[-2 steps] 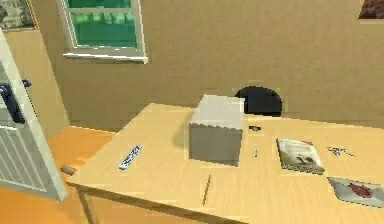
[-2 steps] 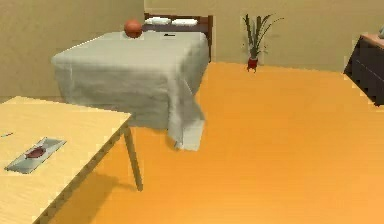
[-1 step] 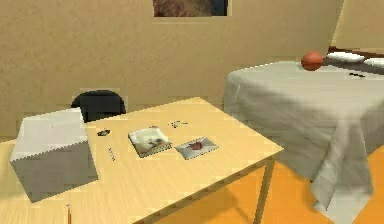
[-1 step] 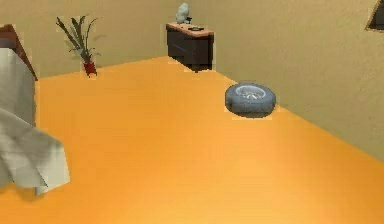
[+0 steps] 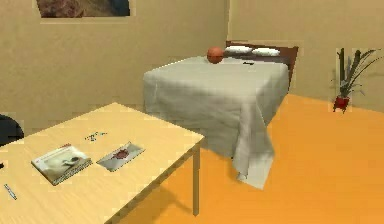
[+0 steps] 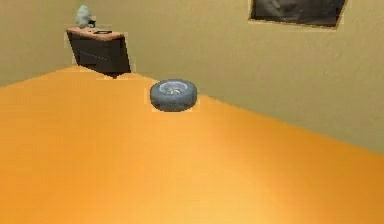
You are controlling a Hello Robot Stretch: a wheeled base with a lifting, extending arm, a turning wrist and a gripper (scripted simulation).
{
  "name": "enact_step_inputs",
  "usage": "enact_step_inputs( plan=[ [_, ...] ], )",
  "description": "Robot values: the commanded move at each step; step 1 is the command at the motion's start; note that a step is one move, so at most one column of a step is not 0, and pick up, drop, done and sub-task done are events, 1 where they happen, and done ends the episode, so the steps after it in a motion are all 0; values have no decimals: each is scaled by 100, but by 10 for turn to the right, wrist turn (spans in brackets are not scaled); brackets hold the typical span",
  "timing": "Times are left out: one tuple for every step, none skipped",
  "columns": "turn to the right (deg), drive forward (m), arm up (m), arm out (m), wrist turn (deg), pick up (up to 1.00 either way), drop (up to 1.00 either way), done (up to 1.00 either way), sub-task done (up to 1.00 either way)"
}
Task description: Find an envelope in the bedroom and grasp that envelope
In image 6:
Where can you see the grey round floor cushion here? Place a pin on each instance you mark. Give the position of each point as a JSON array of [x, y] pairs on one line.
[[173, 96]]

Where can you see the dark brown chest of drawers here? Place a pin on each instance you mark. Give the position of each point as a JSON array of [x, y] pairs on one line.
[[100, 55]]

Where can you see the pale grey statue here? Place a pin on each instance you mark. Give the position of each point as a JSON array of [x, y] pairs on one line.
[[83, 16]]

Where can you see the dark framed wall picture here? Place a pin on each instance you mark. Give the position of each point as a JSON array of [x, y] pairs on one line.
[[296, 11]]

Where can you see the small dark flat dish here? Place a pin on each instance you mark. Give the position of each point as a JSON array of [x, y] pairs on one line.
[[102, 32]]

